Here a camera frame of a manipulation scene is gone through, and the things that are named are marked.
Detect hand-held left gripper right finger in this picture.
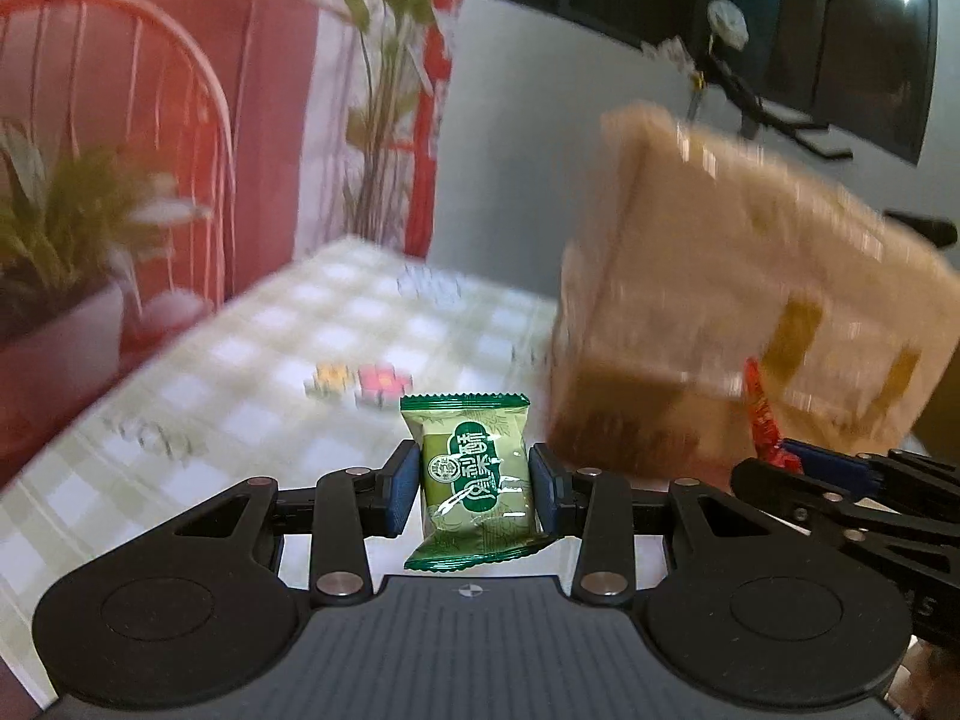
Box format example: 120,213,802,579
529,441,782,606

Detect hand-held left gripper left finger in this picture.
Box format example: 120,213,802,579
172,440,421,606

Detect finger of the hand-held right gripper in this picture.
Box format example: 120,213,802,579
731,457,912,586
780,439,960,526

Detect green snack packet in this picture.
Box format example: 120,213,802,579
400,392,556,572

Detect red snack packet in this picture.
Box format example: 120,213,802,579
742,356,805,475

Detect cardboard box with plastic liner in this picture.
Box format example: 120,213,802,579
546,101,960,482

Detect checked green tablecloth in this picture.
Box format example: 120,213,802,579
0,236,751,713

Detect black exercise bike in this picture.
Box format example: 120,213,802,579
690,52,960,248

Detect crumpled white plastic bag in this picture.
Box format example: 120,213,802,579
641,37,695,76

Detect round white plastic bag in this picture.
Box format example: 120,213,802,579
705,0,751,46

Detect red wire chair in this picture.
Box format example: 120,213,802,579
0,0,466,488

